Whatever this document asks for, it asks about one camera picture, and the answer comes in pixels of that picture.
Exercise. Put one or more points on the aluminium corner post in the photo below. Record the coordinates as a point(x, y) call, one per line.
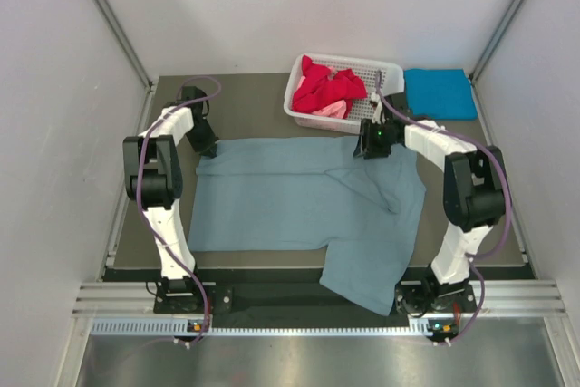
point(118, 33)
point(501, 29)

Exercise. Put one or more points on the grey-blue t-shirt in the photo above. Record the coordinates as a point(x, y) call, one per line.
point(312, 193)

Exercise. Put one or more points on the pink t-shirt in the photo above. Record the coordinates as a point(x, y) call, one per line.
point(335, 110)

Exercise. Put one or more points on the folded turquoise t-shirt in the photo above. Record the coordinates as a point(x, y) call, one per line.
point(440, 94)

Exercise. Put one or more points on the red t-shirt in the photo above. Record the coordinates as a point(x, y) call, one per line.
point(321, 85)

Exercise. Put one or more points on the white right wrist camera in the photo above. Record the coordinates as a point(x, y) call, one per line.
point(376, 103)

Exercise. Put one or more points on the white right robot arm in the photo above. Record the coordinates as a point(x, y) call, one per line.
point(475, 187)

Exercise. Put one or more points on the grey slotted cable duct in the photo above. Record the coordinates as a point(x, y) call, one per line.
point(190, 328)

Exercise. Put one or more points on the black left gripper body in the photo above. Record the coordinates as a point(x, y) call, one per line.
point(202, 137)

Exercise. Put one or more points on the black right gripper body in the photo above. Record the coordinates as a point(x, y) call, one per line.
point(376, 139)

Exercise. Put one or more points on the white plastic laundry basket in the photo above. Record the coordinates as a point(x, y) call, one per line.
point(388, 77)

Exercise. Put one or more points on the left aluminium corner post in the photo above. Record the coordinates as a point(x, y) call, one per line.
point(118, 33)

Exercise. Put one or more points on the right aluminium corner post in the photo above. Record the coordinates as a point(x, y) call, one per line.
point(501, 29)

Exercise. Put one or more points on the aluminium front frame rail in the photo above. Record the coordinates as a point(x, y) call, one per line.
point(503, 298)

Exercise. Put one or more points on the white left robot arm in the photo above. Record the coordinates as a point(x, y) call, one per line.
point(153, 180)

